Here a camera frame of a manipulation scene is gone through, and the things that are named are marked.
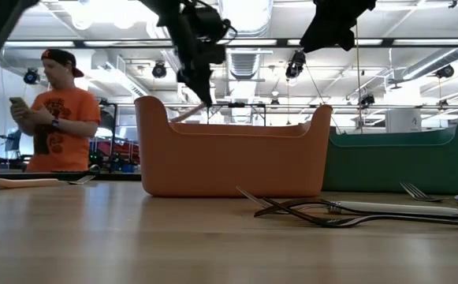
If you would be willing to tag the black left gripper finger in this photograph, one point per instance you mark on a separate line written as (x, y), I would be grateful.
(187, 81)
(205, 84)

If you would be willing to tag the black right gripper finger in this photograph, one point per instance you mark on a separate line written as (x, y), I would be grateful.
(321, 37)
(348, 39)

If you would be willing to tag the long ceiling light panel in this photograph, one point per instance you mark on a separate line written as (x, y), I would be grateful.
(39, 43)
(370, 41)
(437, 41)

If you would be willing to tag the black ceiling spotlight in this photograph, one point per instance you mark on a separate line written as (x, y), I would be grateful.
(159, 71)
(31, 76)
(445, 71)
(366, 99)
(295, 65)

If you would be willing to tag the orange plastic bin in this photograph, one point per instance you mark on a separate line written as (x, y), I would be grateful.
(232, 165)

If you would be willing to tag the person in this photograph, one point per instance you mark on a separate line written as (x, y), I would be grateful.
(67, 118)

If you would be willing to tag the dark baseball cap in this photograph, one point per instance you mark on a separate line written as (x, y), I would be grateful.
(59, 56)

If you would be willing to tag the green plastic bin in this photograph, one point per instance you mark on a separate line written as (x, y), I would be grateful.
(402, 165)

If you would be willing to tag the black wristwatch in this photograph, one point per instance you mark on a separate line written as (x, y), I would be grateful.
(55, 122)

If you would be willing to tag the green smartphone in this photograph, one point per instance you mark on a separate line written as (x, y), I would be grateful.
(19, 102)

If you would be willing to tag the dark computer monitor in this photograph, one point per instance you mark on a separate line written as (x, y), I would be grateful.
(14, 144)

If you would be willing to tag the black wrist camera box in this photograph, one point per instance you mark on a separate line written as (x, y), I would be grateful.
(207, 23)

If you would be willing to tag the silver ceiling ventilation duct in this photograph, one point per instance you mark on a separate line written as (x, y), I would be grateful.
(248, 16)
(437, 63)

